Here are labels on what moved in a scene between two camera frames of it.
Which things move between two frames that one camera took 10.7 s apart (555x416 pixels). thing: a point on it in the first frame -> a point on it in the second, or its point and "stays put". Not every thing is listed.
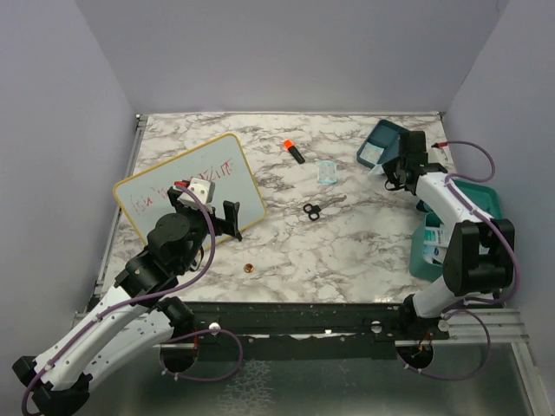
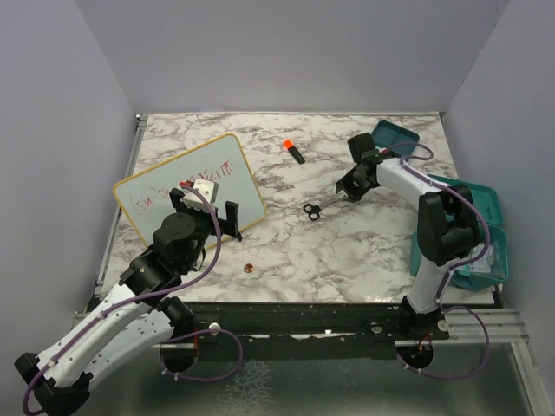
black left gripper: [231, 211] stays put
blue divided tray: [385, 135] stays put
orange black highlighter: [289, 145] stays put
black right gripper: [390, 172] -> [344, 183]
